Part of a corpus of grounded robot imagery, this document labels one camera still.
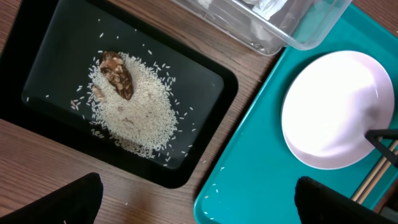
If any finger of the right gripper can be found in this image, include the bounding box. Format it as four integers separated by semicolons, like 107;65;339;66
365;129;397;168

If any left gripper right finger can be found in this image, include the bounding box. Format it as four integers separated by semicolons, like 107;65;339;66
294;176;395;224

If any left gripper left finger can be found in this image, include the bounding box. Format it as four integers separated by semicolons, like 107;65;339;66
1;172;103;224

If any wooden chopstick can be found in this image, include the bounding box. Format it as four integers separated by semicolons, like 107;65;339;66
351;157;392;204
356;157;391;204

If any large white plate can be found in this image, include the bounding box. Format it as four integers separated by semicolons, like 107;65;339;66
281;50;395;170

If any pile of rice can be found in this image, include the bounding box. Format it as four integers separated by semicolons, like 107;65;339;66
70;51;188;168

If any brown food scrap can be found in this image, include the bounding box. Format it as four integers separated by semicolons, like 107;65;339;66
99;51;134;101

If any teal serving tray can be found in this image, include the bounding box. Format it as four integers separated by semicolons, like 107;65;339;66
193;5;397;223

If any black plastic tray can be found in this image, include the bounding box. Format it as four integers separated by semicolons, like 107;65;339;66
1;1;238;189

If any clear plastic bin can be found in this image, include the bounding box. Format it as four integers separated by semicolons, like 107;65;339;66
173;0;351;56

